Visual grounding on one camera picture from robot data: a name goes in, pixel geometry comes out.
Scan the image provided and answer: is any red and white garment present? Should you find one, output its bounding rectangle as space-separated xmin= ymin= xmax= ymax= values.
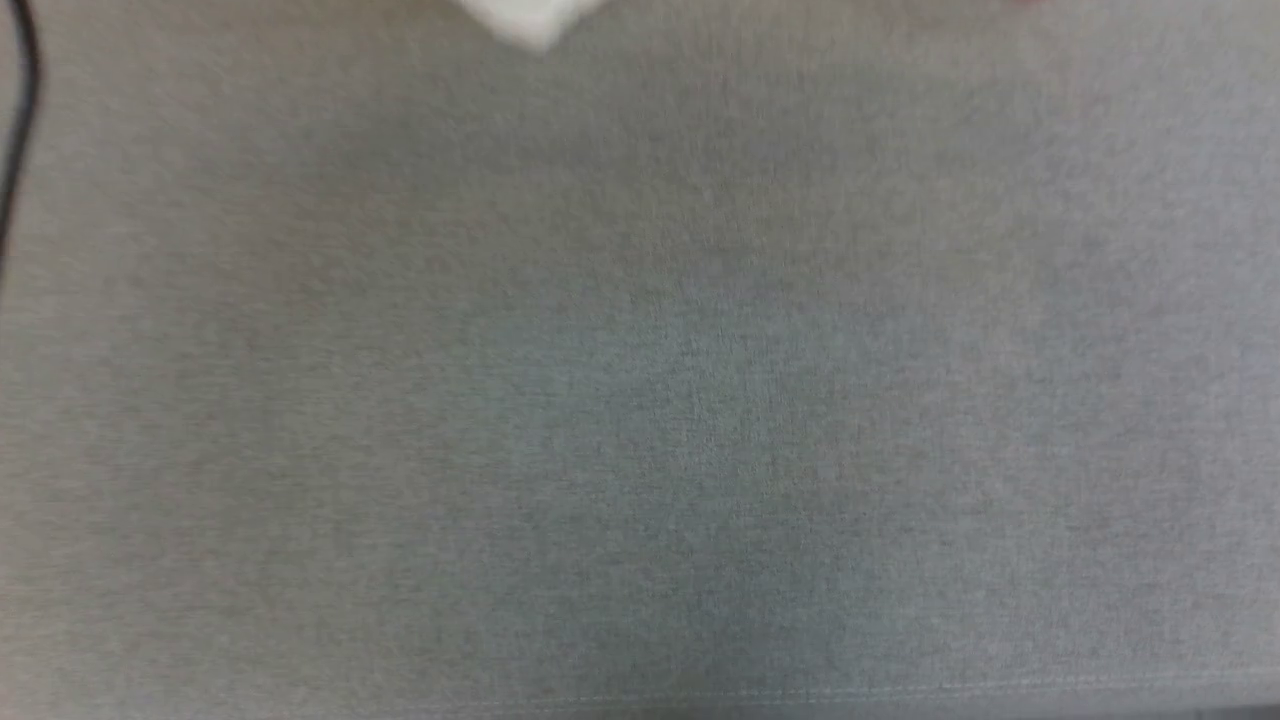
xmin=448 ymin=0 xmax=613 ymax=53

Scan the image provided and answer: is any grey fabric sofa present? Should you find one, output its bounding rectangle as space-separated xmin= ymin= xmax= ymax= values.
xmin=0 ymin=0 xmax=1280 ymax=720

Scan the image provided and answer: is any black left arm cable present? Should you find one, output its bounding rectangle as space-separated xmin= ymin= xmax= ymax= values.
xmin=0 ymin=0 xmax=43 ymax=263

